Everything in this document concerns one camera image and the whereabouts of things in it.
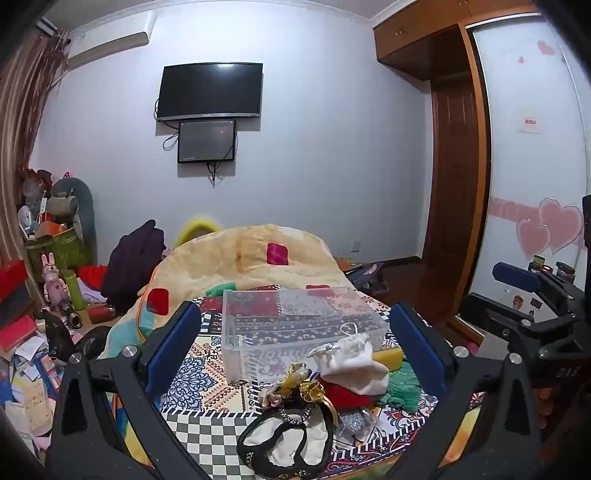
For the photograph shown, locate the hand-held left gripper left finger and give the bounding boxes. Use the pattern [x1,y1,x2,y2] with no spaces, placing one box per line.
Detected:
[45,301,208,480]

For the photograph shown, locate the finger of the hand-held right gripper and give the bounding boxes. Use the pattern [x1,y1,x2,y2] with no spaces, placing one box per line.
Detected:
[492,261,580,317]
[459,292,536,344]

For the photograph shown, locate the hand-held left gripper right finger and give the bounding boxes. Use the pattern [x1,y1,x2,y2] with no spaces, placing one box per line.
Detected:
[390,302,543,480]

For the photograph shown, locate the person's right hand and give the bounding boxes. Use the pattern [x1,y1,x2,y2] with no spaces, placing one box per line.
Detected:
[531,371,591,444]

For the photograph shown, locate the yellow sponge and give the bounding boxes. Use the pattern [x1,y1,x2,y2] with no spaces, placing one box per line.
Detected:
[372,349,407,373]

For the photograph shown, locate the green knitted cloth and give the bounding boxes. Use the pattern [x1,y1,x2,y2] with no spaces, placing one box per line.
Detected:
[381,360,437,412]

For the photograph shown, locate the patterned bed blanket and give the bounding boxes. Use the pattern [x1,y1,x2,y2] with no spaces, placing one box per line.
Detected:
[106,295,485,480]

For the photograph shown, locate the pink heart stickers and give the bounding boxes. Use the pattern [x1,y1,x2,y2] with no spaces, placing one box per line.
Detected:
[516,198,585,259]

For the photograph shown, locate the red cup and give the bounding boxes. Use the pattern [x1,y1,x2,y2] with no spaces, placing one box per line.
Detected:
[88,303,116,324]

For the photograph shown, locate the dark bag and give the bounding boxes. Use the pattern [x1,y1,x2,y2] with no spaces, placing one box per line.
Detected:
[337,258,391,296]

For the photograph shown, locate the dark purple jacket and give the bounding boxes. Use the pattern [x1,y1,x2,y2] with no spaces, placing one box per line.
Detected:
[100,219,168,315]

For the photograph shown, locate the silver sequin pouch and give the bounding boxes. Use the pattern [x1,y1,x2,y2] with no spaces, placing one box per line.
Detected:
[339,406,378,437]

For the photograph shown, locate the frosted sliding wardrobe door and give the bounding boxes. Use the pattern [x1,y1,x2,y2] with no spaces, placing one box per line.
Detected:
[466,14,591,326]

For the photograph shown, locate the yellow patchwork quilt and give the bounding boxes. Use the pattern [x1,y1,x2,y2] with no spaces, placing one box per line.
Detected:
[105,224,352,361]

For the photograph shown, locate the clear plastic storage box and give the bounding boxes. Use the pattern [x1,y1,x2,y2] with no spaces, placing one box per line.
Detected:
[222,286,391,384]

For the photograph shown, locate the red cloth on floor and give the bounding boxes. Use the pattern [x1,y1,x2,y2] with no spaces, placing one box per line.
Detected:
[78,264,110,291]

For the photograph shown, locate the black cylinder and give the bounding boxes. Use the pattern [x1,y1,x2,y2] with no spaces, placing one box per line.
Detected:
[58,300,84,330]

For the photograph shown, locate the green bottle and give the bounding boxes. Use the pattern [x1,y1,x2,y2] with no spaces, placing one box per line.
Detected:
[65,271,88,310]

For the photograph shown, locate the yellow green plush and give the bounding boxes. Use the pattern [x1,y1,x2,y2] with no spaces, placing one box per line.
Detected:
[173,215,222,248]

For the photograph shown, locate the brown wooden door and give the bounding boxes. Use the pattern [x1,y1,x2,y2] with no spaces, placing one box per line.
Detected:
[422,78,481,274]

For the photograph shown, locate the black plastic bag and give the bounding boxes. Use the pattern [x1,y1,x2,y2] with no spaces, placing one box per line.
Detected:
[37,309,77,361]

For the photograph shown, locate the yellow patterned scrunchie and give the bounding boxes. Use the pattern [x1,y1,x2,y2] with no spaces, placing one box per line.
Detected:
[256,362,342,409]

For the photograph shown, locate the pink rabbit toy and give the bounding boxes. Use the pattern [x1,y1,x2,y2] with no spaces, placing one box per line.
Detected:
[41,253,70,305]

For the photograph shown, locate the green gift box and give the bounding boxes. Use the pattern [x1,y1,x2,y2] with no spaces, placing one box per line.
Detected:
[25,228,93,278]

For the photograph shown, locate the black and white fabric piece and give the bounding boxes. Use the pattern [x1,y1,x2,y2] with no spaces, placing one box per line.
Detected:
[236,401,338,478]

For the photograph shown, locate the pile of papers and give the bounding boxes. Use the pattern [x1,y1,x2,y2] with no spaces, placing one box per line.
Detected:
[0,332,66,455]

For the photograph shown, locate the red box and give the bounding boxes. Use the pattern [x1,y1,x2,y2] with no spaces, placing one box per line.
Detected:
[0,258,33,302]
[0,316,38,352]

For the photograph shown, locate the grey plush toy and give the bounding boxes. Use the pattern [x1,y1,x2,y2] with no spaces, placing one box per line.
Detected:
[48,178,98,269]

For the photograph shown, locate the wooden wardrobe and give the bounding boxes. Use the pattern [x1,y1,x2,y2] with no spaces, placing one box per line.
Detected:
[373,0,539,287]

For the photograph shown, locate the brown striped curtain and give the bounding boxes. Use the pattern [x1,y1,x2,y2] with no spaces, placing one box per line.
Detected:
[0,28,71,296]

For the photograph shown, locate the white air conditioner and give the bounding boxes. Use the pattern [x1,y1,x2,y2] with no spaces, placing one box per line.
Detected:
[37,11,158,62]

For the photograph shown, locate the white drawstring pouch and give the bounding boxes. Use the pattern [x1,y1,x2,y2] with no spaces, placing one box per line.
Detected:
[309,323,391,396]

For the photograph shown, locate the small black wall monitor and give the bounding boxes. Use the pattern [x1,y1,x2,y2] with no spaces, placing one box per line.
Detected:
[178,119,238,164]

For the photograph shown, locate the wall mounted black television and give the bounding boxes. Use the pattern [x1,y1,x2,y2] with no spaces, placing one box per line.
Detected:
[156,61,264,123]

